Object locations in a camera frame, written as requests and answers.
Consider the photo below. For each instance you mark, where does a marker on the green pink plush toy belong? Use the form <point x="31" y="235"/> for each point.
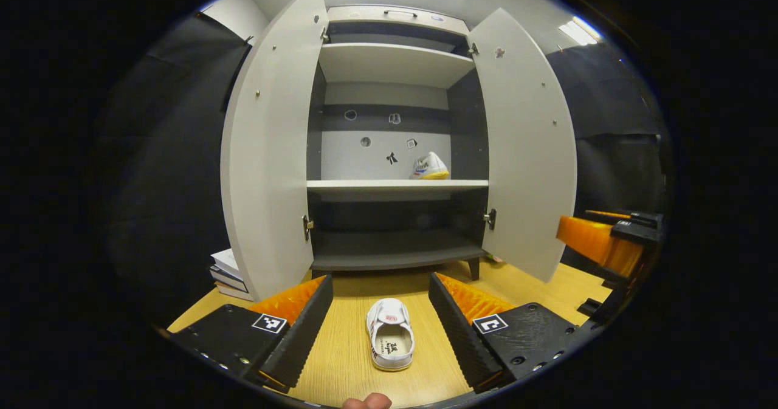
<point x="495" y="258"/>

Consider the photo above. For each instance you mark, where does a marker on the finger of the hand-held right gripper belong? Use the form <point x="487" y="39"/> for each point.
<point x="635" y="233"/>
<point x="647" y="219"/>

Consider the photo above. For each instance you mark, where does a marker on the white canvas shoe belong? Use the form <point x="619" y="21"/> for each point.
<point x="431" y="167"/>
<point x="389" y="336"/>

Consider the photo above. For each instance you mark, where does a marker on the ceiling light panel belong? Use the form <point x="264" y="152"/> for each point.
<point x="578" y="31"/>

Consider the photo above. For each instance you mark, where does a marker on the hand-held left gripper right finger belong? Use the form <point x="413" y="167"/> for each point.
<point x="465" y="336"/>

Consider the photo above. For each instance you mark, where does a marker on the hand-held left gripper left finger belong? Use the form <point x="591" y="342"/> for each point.
<point x="298" y="336"/>

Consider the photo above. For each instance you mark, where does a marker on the metal door hinge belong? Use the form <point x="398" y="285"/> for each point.
<point x="324" y="34"/>
<point x="307" y="226"/>
<point x="490" y="219"/>
<point x="473" y="49"/>

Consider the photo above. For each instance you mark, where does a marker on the white shoe cabinet door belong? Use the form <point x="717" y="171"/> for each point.
<point x="267" y="154"/>
<point x="529" y="154"/>

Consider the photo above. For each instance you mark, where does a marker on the black book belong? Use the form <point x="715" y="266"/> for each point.
<point x="230" y="280"/>

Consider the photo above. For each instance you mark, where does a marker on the black backdrop cloth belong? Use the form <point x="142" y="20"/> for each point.
<point x="170" y="184"/>

